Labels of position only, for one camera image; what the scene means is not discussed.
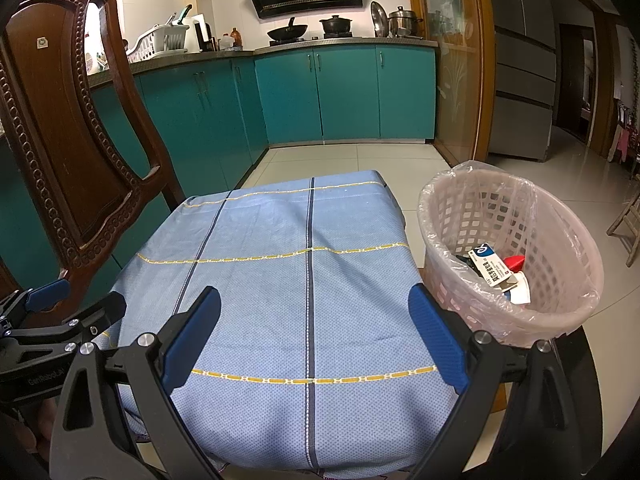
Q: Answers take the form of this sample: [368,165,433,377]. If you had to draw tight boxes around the pink hanging cloth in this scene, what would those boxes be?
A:
[614,125,632,163]

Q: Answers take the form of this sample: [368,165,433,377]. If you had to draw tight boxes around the grey refrigerator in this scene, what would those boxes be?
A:
[482,0,558,163]

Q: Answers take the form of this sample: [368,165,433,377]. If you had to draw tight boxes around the clear plastic basket liner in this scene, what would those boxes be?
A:
[417,160,605,348]

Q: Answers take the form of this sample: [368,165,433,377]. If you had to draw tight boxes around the person's left hand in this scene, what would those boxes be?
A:
[10,400,56,461]

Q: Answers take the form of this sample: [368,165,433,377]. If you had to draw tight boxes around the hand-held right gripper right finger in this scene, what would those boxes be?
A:
[400,282,576,480]

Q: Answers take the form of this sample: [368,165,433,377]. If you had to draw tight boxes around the white dish rack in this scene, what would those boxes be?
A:
[126,22,192,63]

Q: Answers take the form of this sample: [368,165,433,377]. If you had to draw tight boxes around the black cooking pot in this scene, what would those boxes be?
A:
[320,15,353,38]

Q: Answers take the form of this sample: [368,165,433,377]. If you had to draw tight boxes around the carved wooden chair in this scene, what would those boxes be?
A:
[0,0,186,321]

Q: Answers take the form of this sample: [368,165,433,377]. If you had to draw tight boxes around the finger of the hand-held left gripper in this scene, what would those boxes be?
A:
[10,291,127,346]
[0,279,71,336]

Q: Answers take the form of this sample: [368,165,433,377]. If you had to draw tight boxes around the white kettle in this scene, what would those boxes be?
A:
[180,14,211,53]

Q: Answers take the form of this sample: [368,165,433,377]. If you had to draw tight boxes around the blue banded paper cup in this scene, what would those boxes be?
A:
[510,272,533,306]

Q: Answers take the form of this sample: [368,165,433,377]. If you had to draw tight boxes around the pink plastic waste basket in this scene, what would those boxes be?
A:
[417,160,605,348]

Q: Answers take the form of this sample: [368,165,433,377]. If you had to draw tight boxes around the blue and white box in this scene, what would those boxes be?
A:
[470,242,518,288]

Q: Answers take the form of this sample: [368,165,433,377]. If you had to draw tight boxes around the blue checked tablecloth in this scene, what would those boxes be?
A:
[102,170,468,476]

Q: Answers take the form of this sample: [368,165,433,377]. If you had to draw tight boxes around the steel stock pot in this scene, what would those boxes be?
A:
[387,6,423,38]

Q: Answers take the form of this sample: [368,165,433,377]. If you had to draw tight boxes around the wood framed glass door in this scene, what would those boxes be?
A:
[405,0,496,168]

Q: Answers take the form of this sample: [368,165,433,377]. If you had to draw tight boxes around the black wok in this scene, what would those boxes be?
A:
[266,16,310,43]

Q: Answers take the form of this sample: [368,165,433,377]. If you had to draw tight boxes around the steel pot lid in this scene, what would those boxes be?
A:
[370,1,391,38]

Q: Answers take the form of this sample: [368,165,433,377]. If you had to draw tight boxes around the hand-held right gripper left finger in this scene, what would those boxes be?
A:
[49,287,223,480]

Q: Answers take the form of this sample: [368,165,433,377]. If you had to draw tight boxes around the teal base cabinets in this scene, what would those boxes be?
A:
[0,42,441,286]

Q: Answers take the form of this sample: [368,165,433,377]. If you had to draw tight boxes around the wooden stool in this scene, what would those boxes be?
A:
[606,195,640,238]

